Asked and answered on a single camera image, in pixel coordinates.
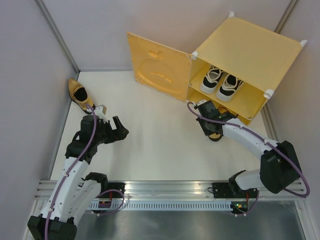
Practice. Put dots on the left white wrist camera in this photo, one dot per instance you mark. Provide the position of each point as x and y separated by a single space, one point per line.
100 111

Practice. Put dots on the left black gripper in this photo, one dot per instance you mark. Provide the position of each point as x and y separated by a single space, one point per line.
119 133

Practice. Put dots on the right aluminium corner post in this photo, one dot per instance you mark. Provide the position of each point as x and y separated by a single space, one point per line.
289 10

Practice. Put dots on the white black sneaker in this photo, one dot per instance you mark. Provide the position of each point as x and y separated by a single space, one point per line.
211 80
229 87

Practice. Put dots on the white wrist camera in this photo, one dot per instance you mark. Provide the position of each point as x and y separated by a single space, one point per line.
197 104
100 111

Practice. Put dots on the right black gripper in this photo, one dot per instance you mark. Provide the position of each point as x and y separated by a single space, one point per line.
206 131

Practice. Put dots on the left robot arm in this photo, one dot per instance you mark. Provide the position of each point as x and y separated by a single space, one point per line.
68 202

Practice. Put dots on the left aluminium corner post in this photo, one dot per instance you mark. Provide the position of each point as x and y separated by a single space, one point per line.
57 34

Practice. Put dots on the gold loafer shoe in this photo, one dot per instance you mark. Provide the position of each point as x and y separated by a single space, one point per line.
80 96
222 115

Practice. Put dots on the white slotted cable duct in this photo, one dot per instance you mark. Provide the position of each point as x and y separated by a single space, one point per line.
225 206

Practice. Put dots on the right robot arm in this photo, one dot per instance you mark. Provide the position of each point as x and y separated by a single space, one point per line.
279 165

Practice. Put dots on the yellow plastic shoe cabinet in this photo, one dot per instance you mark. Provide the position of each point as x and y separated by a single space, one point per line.
257 56

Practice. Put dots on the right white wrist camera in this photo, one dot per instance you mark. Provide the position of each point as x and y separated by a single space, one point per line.
197 104

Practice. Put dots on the yellow cabinet door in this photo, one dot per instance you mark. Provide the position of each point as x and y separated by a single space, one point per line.
160 67

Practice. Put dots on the aluminium corner post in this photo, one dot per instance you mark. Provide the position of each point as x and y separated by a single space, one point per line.
289 10
57 34

